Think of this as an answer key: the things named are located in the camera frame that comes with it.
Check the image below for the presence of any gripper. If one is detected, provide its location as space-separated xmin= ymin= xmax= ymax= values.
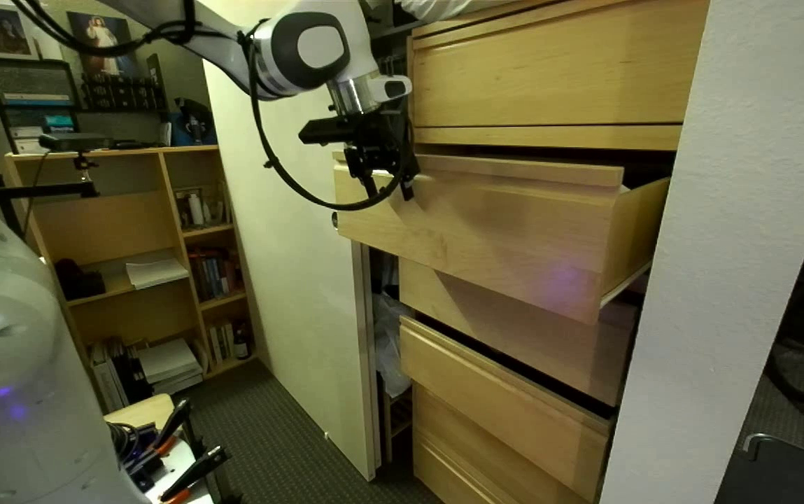
xmin=343 ymin=99 xmax=421 ymax=202

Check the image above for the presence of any wide open wooden drawer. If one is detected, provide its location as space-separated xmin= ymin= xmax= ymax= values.
xmin=332 ymin=151 xmax=672 ymax=325

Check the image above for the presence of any white door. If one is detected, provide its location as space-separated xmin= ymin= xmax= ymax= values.
xmin=202 ymin=0 xmax=383 ymax=482

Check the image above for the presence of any clear plastic bag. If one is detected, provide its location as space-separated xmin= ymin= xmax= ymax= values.
xmin=372 ymin=291 xmax=414 ymax=400

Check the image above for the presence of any wooden chest of drawers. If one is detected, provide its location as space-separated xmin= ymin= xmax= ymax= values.
xmin=332 ymin=0 xmax=711 ymax=504

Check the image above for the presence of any row of books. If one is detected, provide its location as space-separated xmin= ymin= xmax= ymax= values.
xmin=188 ymin=248 xmax=246 ymax=303

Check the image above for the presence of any stack of white papers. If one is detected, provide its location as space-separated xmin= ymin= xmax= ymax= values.
xmin=125 ymin=256 xmax=191 ymax=291

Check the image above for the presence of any wooden bookshelf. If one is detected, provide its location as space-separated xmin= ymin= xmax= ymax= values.
xmin=1 ymin=144 xmax=260 ymax=415

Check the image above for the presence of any heap of books and papers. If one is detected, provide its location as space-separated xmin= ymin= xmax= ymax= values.
xmin=88 ymin=337 xmax=205 ymax=412

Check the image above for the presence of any religious figure picture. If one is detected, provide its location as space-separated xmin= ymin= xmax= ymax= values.
xmin=66 ymin=10 xmax=142 ymax=79

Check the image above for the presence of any black bag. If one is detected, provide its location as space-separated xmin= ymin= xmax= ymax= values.
xmin=54 ymin=258 xmax=107 ymax=302

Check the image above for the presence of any black and orange clamp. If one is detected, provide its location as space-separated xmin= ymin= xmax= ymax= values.
xmin=157 ymin=445 xmax=232 ymax=504
xmin=126 ymin=399 xmax=192 ymax=478

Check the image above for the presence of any framed portrait picture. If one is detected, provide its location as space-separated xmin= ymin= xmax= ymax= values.
xmin=0 ymin=0 xmax=40 ymax=61

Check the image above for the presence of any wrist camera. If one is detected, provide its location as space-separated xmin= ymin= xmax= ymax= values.
xmin=298 ymin=116 xmax=376 ymax=146

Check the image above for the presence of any camera on mount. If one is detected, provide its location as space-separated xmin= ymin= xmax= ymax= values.
xmin=0 ymin=132 xmax=114 ymax=202

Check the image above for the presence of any black wall rack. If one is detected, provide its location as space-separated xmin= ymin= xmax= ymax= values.
xmin=0 ymin=38 xmax=83 ymax=156

